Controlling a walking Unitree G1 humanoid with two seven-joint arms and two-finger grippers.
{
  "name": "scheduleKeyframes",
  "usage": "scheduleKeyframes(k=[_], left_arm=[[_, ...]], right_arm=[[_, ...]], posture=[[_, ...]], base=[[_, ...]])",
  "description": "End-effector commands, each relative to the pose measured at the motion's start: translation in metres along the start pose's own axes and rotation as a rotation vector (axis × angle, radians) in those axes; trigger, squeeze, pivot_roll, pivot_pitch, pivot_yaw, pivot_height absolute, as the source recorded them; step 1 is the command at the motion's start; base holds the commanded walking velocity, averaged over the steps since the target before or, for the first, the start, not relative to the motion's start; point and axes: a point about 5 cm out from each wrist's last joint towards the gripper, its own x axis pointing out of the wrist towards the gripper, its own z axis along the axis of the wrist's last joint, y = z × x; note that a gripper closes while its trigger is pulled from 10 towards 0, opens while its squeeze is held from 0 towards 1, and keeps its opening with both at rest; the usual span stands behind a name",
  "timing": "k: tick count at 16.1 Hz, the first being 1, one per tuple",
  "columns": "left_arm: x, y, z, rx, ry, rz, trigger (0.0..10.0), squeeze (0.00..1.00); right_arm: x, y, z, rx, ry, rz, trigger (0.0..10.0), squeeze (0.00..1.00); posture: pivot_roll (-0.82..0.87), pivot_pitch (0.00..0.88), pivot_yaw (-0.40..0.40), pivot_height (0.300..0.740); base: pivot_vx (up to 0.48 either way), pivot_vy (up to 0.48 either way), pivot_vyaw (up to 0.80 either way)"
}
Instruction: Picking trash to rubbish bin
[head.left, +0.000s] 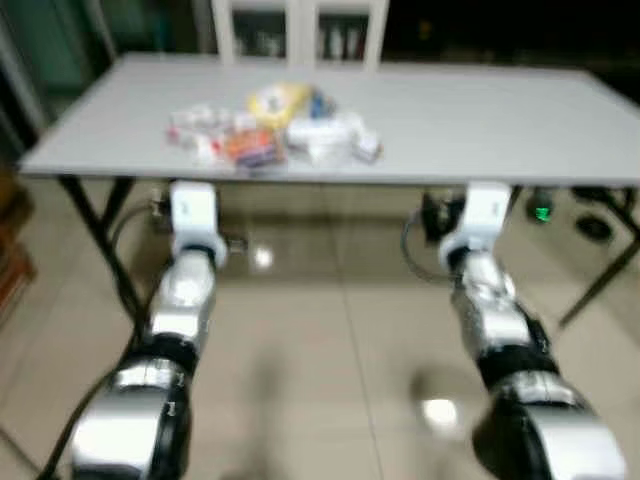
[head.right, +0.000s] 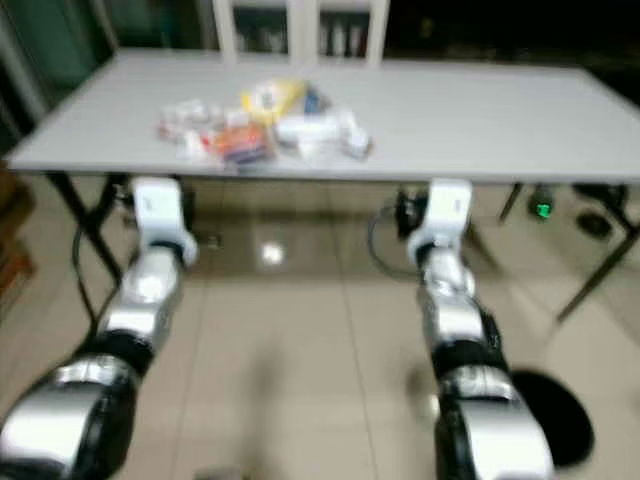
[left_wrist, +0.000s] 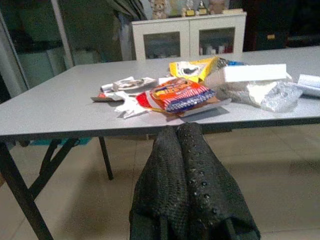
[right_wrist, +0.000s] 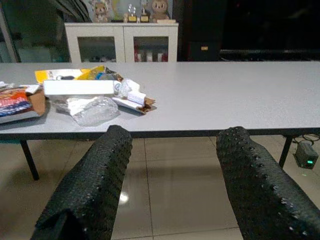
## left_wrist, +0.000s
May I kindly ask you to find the yellow snack wrapper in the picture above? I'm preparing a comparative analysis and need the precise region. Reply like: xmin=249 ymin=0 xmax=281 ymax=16
xmin=169 ymin=56 xmax=221 ymax=83

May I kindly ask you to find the dark wooden cabinet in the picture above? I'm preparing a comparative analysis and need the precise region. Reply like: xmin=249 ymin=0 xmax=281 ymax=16
xmin=242 ymin=0 xmax=320 ymax=53

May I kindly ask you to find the black folding table leg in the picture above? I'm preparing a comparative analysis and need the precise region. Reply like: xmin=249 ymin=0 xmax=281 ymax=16
xmin=0 ymin=138 xmax=81 ymax=240
xmin=98 ymin=136 xmax=115 ymax=181

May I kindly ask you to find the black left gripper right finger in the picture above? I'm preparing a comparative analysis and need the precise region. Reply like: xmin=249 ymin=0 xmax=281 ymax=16
xmin=176 ymin=122 xmax=261 ymax=240

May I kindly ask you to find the brown cardboard piece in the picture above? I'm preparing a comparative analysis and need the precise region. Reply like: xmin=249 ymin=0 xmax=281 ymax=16
xmin=164 ymin=97 xmax=232 ymax=121

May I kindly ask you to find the white glass-door cabinet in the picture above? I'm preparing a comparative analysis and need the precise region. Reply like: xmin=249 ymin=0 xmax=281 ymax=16
xmin=131 ymin=11 xmax=247 ymax=61

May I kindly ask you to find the torn white paper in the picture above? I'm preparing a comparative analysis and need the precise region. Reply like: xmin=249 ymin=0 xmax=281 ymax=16
xmin=90 ymin=90 xmax=149 ymax=120

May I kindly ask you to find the crumpled white grey wrapper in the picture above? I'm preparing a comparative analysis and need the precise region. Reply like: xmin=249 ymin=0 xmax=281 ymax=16
xmin=99 ymin=76 xmax=159 ymax=95

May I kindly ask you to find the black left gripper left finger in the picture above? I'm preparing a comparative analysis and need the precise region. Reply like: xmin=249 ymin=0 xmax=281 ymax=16
xmin=129 ymin=126 xmax=188 ymax=240

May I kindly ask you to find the orange blue-dotted snack wrapper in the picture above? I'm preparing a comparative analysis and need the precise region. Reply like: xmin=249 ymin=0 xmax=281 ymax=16
xmin=149 ymin=77 xmax=216 ymax=113

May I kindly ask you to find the brown teddy bear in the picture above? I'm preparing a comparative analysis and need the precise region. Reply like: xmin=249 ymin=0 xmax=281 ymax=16
xmin=208 ymin=0 xmax=230 ymax=15

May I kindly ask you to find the aluminium glass door frame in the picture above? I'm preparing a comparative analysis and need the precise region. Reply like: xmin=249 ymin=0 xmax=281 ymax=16
xmin=0 ymin=0 xmax=76 ymax=101

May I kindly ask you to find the small blue wrapper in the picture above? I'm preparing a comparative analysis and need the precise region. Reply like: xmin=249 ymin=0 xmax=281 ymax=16
xmin=226 ymin=59 xmax=246 ymax=67

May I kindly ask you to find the long white box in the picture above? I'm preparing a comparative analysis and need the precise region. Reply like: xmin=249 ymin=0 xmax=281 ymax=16
xmin=223 ymin=63 xmax=288 ymax=83

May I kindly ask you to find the silver foil bag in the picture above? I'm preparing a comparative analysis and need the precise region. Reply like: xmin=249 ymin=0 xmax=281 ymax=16
xmin=214 ymin=79 xmax=304 ymax=113

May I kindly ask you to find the gold trophy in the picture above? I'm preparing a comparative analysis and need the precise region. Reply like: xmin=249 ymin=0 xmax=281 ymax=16
xmin=184 ymin=0 xmax=196 ymax=17
xmin=197 ymin=0 xmax=208 ymax=16

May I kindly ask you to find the beige teddy bear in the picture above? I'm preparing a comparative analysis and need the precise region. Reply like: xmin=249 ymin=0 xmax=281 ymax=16
xmin=149 ymin=0 xmax=169 ymax=20

